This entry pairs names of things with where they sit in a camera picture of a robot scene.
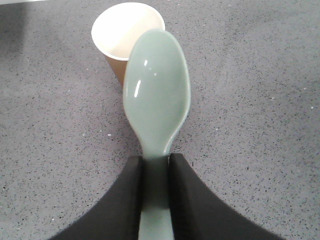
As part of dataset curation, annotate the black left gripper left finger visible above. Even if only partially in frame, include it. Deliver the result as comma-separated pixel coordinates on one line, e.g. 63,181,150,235
51,156,143,240

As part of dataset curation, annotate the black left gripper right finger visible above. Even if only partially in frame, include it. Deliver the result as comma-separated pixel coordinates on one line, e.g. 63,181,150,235
168,153,280,240

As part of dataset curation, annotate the pale green plastic spoon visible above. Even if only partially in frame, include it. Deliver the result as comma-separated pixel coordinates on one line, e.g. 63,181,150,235
123,29,191,240

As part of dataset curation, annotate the brown paper cup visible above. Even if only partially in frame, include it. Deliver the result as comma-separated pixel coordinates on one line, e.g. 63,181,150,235
91,2,165,85

